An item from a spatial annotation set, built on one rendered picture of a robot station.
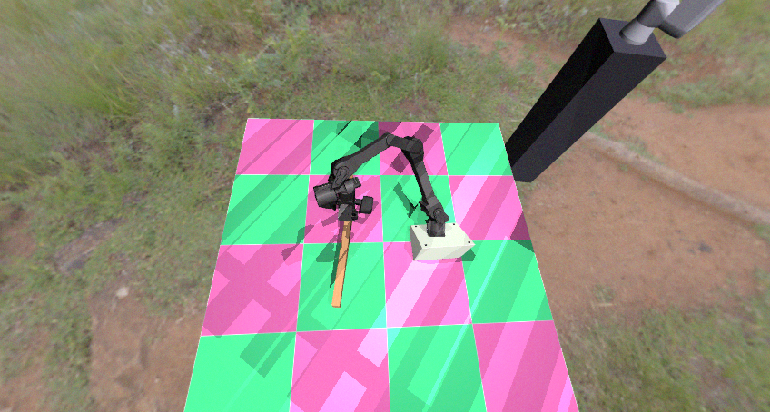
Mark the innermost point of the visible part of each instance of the wooden plank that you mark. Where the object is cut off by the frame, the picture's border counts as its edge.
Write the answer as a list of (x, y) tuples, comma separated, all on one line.
[(342, 262)]

